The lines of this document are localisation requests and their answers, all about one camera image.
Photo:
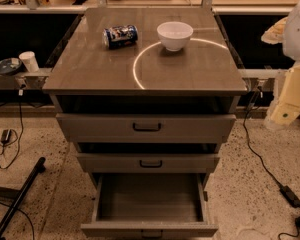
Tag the white paper cup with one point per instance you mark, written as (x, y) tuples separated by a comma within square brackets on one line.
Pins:
[(29, 60)]

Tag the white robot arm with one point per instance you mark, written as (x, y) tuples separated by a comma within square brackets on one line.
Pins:
[(287, 32)]

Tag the black pole stand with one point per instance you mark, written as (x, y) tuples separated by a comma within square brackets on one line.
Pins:
[(17, 195)]

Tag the grey drawer cabinet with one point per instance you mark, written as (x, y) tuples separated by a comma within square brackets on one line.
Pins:
[(145, 78)]

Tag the grey bottom drawer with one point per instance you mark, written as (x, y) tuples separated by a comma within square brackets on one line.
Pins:
[(149, 207)]

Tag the grey top drawer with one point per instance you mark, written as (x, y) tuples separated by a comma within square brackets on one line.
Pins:
[(146, 128)]

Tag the white ceramic bowl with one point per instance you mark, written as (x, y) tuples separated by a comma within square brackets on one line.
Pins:
[(174, 35)]

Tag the black power adapter left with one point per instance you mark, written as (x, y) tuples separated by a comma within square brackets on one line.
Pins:
[(5, 137)]

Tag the black power brick right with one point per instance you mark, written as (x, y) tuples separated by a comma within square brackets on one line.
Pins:
[(290, 196)]

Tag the dark blue plate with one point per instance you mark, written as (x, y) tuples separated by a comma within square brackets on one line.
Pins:
[(10, 66)]

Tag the grey middle drawer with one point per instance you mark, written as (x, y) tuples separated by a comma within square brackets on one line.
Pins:
[(148, 163)]

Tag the grey drawer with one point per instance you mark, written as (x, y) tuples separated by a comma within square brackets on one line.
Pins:
[(149, 207), (148, 163), (146, 128)]

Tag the blue soda can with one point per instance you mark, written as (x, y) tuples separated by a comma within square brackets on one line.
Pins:
[(120, 36)]

